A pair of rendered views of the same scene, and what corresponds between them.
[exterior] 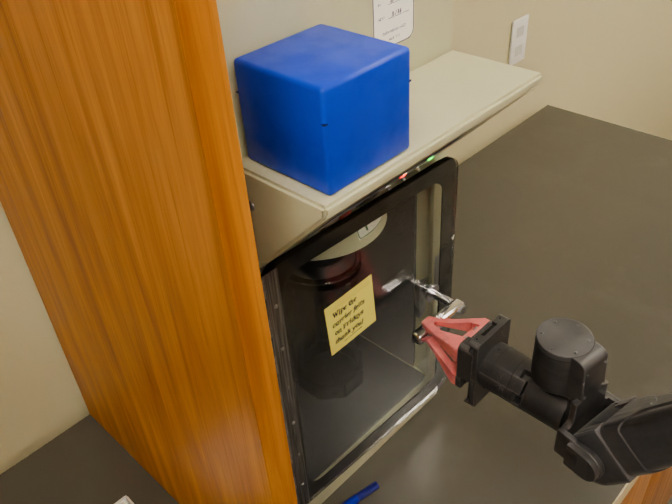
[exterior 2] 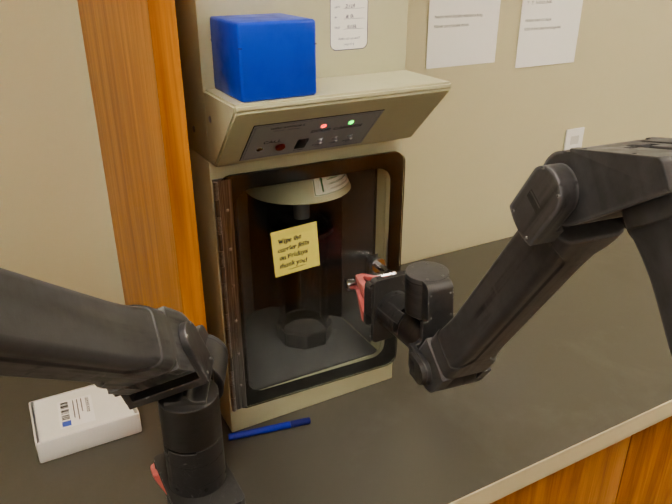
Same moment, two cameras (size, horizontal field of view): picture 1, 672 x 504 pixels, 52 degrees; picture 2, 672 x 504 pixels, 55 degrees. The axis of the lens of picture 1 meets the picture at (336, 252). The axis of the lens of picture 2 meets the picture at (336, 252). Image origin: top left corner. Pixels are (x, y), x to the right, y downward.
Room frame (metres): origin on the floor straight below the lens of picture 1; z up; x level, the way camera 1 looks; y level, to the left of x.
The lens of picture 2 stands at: (-0.26, -0.30, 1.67)
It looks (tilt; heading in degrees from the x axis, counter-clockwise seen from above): 25 degrees down; 15
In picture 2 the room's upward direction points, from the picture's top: straight up
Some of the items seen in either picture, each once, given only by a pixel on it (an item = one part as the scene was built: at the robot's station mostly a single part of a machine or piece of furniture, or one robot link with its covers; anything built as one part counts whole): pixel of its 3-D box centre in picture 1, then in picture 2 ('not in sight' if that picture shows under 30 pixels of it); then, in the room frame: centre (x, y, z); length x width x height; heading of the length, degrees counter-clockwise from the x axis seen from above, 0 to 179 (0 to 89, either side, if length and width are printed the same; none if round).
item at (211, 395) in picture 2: not in sight; (191, 409); (0.19, -0.04, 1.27); 0.07 x 0.06 x 0.07; 19
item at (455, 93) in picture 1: (400, 160); (331, 122); (0.59, -0.07, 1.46); 0.32 x 0.11 x 0.10; 134
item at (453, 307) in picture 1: (429, 314); (367, 275); (0.65, -0.11, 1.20); 0.10 x 0.05 x 0.03; 132
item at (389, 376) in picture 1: (373, 338); (318, 282); (0.62, -0.04, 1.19); 0.30 x 0.01 x 0.40; 132
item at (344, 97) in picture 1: (325, 105); (263, 55); (0.52, 0.00, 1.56); 0.10 x 0.10 x 0.09; 44
